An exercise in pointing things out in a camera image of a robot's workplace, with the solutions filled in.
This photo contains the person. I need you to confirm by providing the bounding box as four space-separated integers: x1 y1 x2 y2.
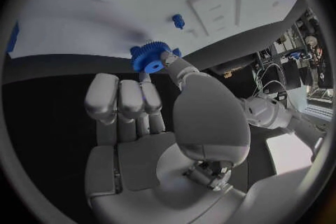
304 36 325 67

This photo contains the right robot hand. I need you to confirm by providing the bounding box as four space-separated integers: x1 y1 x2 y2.
83 50 251 224

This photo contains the cluttered workshop desk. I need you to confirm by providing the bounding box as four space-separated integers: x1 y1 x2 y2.
253 24 311 90

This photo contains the blue peg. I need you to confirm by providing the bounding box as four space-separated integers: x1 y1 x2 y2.
171 14 186 30

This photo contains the blue gear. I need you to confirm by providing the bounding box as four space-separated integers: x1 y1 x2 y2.
129 39 183 73

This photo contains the white cable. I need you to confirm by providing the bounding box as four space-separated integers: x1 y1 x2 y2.
261 80 293 108
255 63 284 96

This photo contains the blue block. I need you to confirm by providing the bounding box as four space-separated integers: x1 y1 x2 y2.
6 21 21 54

